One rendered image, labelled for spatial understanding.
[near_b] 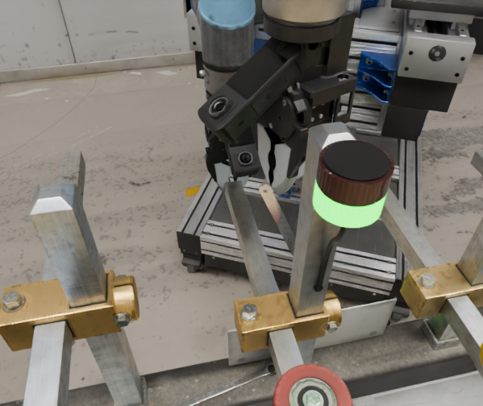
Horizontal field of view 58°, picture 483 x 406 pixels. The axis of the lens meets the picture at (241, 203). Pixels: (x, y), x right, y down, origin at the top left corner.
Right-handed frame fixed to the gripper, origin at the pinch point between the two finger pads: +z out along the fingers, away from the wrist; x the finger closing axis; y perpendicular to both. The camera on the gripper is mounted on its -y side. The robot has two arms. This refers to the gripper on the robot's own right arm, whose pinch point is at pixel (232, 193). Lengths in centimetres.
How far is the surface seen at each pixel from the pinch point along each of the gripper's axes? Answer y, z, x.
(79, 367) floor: 19, 83, 48
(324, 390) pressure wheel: -40.9, -7.9, -1.5
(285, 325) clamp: -30.6, -4.3, -0.7
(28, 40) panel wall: 234, 57, 84
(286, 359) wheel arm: -34.7, -3.5, 0.4
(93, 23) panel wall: 235, 50, 43
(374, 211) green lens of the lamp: -35.7, -27.9, -5.0
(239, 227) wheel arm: -11.9, -3.4, 1.2
